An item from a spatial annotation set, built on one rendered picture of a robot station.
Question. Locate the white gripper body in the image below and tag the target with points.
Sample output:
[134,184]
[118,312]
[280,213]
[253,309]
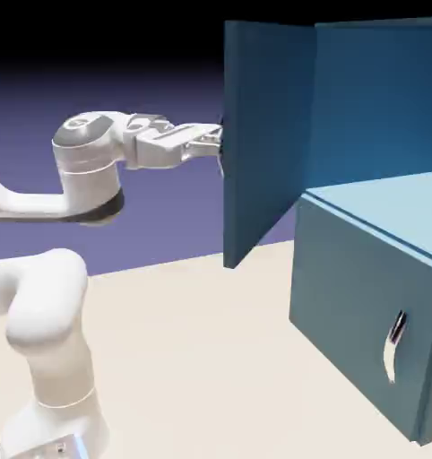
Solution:
[158,147]

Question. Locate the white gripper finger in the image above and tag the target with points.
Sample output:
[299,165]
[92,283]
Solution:
[210,135]
[201,150]

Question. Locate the blue cabinet door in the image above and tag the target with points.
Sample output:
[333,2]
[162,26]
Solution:
[352,308]
[266,136]

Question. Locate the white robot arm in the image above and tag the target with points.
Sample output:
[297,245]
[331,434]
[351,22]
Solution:
[83,157]

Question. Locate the blue cabinet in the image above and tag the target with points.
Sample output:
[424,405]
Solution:
[377,107]

